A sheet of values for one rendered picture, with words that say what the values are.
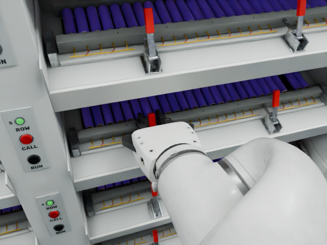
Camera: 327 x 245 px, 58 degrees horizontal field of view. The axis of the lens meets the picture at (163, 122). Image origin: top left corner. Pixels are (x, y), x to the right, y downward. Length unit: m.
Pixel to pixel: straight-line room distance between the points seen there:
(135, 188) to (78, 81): 0.34
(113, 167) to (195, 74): 0.23
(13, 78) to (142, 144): 0.20
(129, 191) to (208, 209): 0.43
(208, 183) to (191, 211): 0.04
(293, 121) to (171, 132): 0.34
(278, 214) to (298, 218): 0.02
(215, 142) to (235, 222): 0.43
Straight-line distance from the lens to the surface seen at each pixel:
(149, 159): 0.42
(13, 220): 0.74
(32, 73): 0.44
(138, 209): 0.73
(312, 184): 0.26
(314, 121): 0.75
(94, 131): 0.59
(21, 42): 0.42
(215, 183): 0.33
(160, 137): 0.45
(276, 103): 0.66
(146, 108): 0.62
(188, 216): 0.32
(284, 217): 0.22
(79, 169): 0.58
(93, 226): 0.72
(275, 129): 0.69
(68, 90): 0.45
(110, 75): 0.47
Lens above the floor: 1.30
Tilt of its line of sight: 37 degrees down
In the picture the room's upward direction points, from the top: straight up
